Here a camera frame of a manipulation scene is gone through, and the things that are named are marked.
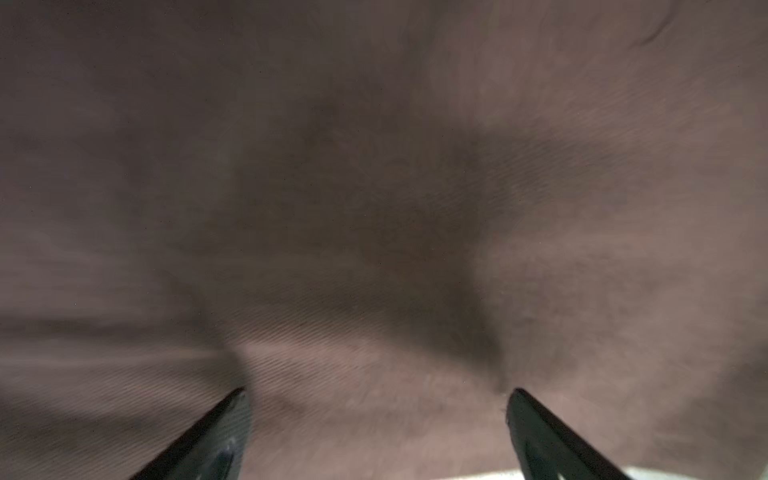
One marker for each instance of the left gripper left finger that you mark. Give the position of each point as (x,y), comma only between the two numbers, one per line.
(211,449)

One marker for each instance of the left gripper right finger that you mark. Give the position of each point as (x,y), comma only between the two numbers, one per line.
(547,449)

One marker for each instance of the brown corduroy trousers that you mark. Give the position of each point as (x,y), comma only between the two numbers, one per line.
(381,217)

